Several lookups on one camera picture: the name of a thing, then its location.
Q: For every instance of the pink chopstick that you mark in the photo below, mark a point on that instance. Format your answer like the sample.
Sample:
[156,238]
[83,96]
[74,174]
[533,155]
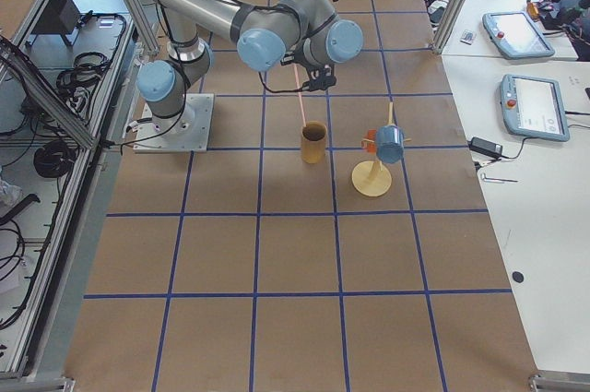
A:
[299,94]

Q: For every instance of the bamboo cylinder holder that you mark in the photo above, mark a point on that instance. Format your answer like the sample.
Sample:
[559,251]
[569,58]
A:
[313,142]

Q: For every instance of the orange mug on stand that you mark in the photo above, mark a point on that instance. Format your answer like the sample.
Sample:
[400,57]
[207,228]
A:
[368,141]

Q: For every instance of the blue mug on stand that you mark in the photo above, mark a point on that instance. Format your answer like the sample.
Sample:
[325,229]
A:
[389,142]

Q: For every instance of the wooden mug tree stand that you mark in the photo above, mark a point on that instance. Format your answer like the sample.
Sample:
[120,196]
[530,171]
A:
[371,177]

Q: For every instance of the black power adapter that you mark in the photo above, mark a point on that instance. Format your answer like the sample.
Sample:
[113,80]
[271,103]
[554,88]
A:
[485,147]

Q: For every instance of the upper teach pendant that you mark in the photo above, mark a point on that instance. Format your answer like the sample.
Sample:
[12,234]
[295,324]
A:
[516,36]

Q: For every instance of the teach pendant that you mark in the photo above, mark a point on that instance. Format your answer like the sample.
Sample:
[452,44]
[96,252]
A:
[533,107]
[516,36]

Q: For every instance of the metal hex key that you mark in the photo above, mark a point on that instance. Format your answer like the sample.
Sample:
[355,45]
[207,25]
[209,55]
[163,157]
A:
[496,180]

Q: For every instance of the lower teach pendant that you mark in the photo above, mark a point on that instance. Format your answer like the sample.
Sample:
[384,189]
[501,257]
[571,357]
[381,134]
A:
[533,107]

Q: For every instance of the black control box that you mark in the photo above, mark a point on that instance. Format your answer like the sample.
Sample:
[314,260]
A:
[59,17]

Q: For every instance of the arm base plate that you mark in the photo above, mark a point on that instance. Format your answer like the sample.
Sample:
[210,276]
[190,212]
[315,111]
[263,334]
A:
[190,133]

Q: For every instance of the aluminium cabinet frame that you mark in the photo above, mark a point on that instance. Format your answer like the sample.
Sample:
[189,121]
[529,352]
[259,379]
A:
[60,105]

